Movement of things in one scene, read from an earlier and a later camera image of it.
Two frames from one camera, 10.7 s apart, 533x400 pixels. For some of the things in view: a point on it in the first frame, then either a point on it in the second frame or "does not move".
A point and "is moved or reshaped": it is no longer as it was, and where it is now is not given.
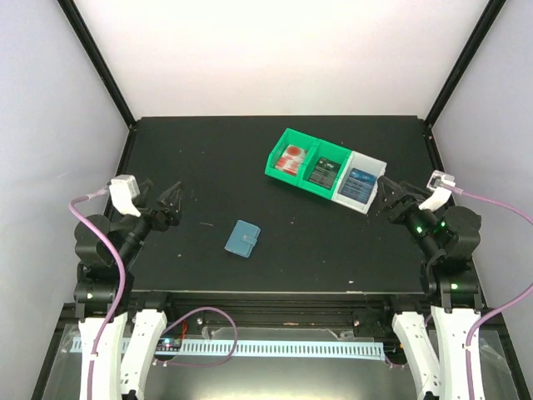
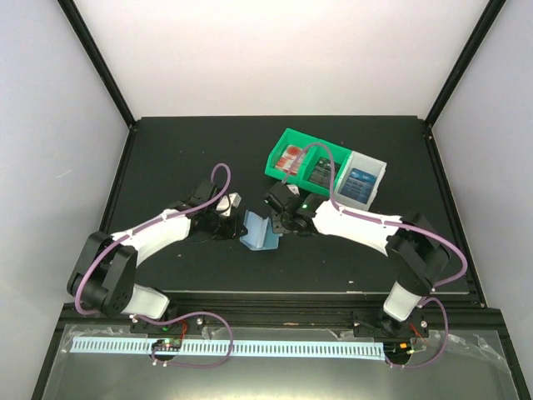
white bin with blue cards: x=356 y=186 does not move
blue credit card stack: x=357 y=185 does not move
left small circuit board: x=168 y=347 does not move
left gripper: x=171 y=215 -> x=233 y=232
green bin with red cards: x=288 y=157 does not move
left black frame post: x=75 y=17 does not move
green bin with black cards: x=323 y=168 does not move
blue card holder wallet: x=242 y=238 is moved or reshaped
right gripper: x=398 y=197 -> x=276 y=223
